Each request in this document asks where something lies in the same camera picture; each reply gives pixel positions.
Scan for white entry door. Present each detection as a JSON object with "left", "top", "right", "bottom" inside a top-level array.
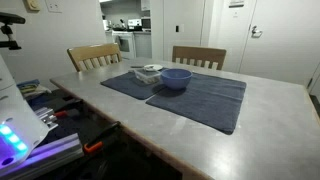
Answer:
[{"left": 239, "top": 0, "right": 320, "bottom": 86}]

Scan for light wooden slat-back chair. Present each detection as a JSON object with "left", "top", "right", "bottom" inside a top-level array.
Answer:
[{"left": 66, "top": 42, "right": 123, "bottom": 73}]

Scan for white kitchen wall cabinet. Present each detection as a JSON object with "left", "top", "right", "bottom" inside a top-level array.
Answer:
[{"left": 140, "top": 0, "right": 151, "bottom": 12}]

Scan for white microwave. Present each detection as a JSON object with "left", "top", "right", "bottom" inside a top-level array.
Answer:
[{"left": 140, "top": 16, "right": 152, "bottom": 32}]

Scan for beige round thermostat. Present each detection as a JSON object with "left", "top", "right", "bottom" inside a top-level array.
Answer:
[{"left": 24, "top": 0, "right": 42, "bottom": 13}]

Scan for silver door lever handle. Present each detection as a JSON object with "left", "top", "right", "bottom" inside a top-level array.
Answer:
[{"left": 251, "top": 25, "right": 264, "bottom": 38}]

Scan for folded blue green cloths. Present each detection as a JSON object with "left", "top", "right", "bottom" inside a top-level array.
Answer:
[{"left": 16, "top": 78, "right": 52, "bottom": 101}]

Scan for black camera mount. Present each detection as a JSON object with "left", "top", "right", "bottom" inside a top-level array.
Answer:
[{"left": 0, "top": 24, "right": 23, "bottom": 51}]

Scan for black camera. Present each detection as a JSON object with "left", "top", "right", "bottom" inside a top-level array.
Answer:
[{"left": 0, "top": 12, "right": 27, "bottom": 25}]

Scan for silver aluminium bracket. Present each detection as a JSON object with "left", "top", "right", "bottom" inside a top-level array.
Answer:
[{"left": 33, "top": 107, "right": 59, "bottom": 131}]

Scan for brown wooden slat-back chair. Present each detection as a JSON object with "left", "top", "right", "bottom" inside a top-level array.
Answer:
[{"left": 171, "top": 45, "right": 228, "bottom": 71}]

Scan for dark blue cloth placemat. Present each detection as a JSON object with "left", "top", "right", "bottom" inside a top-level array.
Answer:
[
  {"left": 100, "top": 67, "right": 169, "bottom": 101},
  {"left": 145, "top": 70, "right": 248, "bottom": 136}
]

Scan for white coffee maker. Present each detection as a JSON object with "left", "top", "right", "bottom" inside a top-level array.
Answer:
[{"left": 127, "top": 18, "right": 143, "bottom": 32}]

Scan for white oven stove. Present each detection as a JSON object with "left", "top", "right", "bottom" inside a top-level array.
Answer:
[{"left": 111, "top": 30, "right": 136, "bottom": 60}]

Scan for aluminium extrusion rail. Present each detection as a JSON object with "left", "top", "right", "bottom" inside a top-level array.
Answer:
[{"left": 0, "top": 133, "right": 84, "bottom": 180}]

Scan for black orange bar clamp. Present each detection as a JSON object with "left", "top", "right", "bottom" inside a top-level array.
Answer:
[
  {"left": 83, "top": 121, "right": 123, "bottom": 155},
  {"left": 49, "top": 98, "right": 84, "bottom": 118}
]

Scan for grey kitchen base cabinet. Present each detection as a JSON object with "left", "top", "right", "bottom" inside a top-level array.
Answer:
[{"left": 133, "top": 32, "right": 153, "bottom": 59}]

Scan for blue plastic bowl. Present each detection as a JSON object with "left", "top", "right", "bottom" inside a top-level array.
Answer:
[{"left": 160, "top": 68, "right": 194, "bottom": 91}]

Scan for small white plate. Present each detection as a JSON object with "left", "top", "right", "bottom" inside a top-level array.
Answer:
[{"left": 143, "top": 63, "right": 164, "bottom": 72}]

